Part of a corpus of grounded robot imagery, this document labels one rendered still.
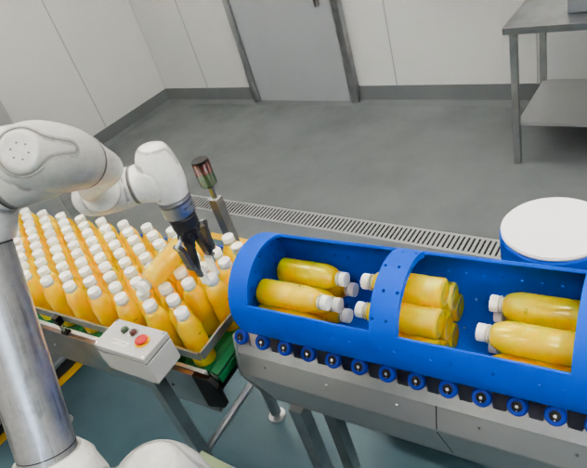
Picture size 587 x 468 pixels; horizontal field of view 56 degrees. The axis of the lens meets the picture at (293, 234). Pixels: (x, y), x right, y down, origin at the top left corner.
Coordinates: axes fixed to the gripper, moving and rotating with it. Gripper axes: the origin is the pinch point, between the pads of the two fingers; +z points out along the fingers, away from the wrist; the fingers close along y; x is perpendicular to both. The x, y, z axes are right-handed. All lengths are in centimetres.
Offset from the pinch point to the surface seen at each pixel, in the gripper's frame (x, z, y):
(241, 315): -20.3, 1.5, -12.3
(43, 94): 395, 36, 225
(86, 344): 49, 24, -21
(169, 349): -1.3, 7.4, -24.2
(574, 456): -98, 25, -11
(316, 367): -36.0, 20.0, -9.5
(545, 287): -88, 3, 15
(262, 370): -17.3, 26.0, -11.3
